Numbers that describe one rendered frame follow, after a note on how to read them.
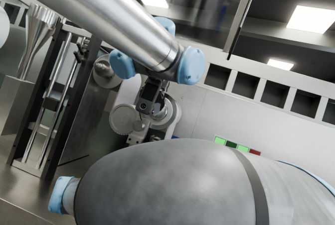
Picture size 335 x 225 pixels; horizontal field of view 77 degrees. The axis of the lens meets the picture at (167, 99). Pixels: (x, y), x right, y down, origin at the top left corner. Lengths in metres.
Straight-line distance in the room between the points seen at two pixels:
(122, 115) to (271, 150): 0.76
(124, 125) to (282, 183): 0.71
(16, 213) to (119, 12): 0.60
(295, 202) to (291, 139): 1.02
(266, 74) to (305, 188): 1.01
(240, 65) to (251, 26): 3.51
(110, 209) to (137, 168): 0.03
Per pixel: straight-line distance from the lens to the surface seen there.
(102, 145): 1.26
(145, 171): 0.16
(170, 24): 0.56
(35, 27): 1.21
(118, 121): 0.86
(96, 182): 0.20
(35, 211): 0.72
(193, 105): 1.13
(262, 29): 4.65
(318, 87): 1.30
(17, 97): 1.22
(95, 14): 0.28
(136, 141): 0.77
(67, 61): 0.87
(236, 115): 1.15
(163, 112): 0.79
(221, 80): 1.23
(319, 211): 0.23
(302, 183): 0.24
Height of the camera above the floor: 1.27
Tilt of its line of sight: 2 degrees up
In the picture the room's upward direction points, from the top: 19 degrees clockwise
